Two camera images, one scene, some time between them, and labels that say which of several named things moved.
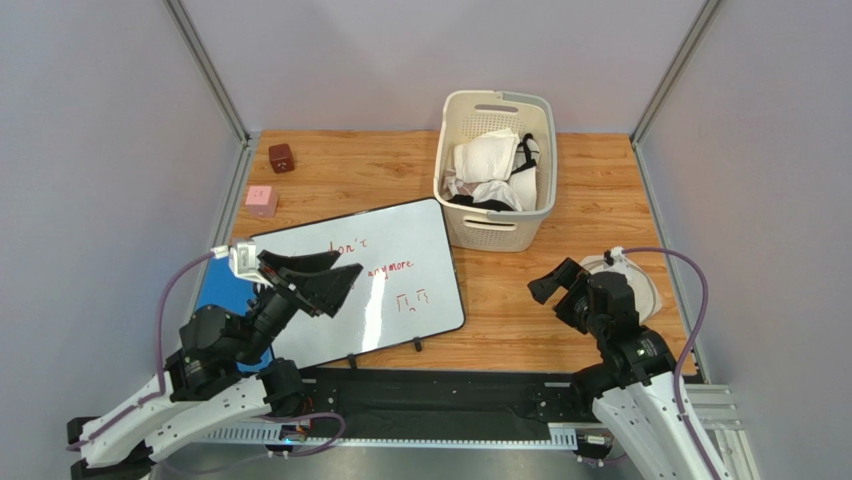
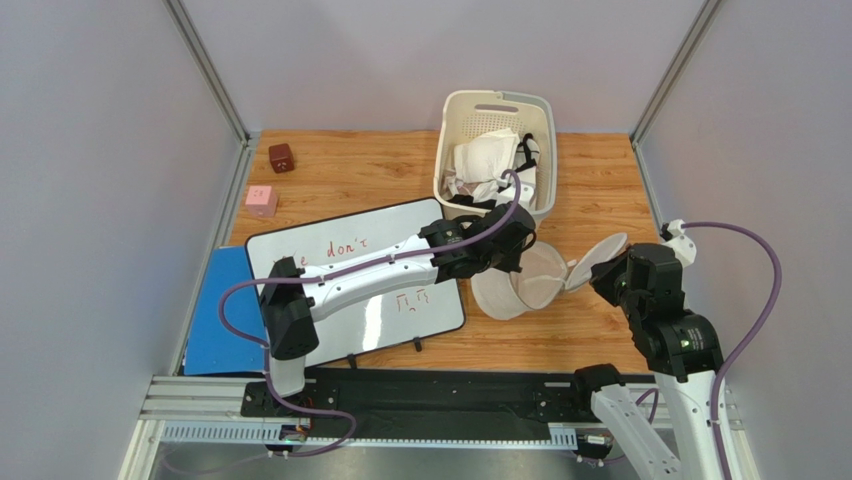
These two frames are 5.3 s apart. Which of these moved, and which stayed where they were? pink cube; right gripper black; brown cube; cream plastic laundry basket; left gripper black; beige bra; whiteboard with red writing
Moved: right gripper black; left gripper black; beige bra
Stayed: pink cube; brown cube; whiteboard with red writing; cream plastic laundry basket
